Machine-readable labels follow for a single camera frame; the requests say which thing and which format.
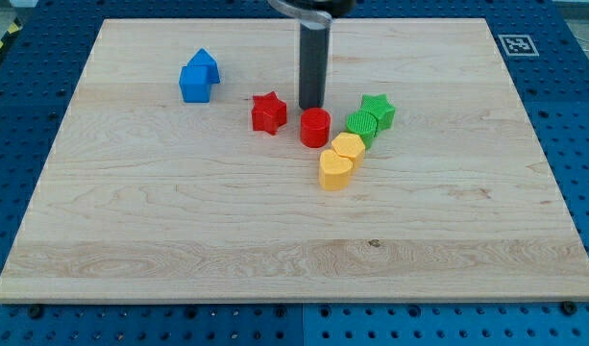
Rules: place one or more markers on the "black robot end mount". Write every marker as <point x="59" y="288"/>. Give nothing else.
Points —
<point x="336" y="8"/>

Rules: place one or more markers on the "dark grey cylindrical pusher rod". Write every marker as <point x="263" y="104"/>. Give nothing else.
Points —
<point x="314" y="43"/>

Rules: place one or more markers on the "red star block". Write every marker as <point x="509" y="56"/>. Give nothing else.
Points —
<point x="269" y="112"/>

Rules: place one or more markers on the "green star block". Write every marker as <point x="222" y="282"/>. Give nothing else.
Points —
<point x="380" y="108"/>

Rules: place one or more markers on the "red cylinder block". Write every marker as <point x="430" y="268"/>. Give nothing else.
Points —
<point x="315" y="127"/>

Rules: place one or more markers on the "green cylinder block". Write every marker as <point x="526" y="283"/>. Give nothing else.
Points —
<point x="364" y="124"/>

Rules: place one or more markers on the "yellow hexagon block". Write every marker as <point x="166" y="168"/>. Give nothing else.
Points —
<point x="350" y="146"/>

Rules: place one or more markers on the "blue pentagon block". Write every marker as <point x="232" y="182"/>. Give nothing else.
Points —
<point x="203" y="58"/>

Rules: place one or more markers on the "blue cube block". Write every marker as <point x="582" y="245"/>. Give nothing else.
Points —
<point x="194" y="84"/>

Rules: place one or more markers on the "yellow heart block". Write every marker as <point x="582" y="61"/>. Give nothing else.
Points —
<point x="334" y="171"/>

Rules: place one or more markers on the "white fiducial marker tag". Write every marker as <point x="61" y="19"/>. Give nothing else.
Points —
<point x="517" y="45"/>

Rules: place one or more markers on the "wooden board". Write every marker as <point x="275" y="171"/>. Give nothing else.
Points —
<point x="147" y="199"/>

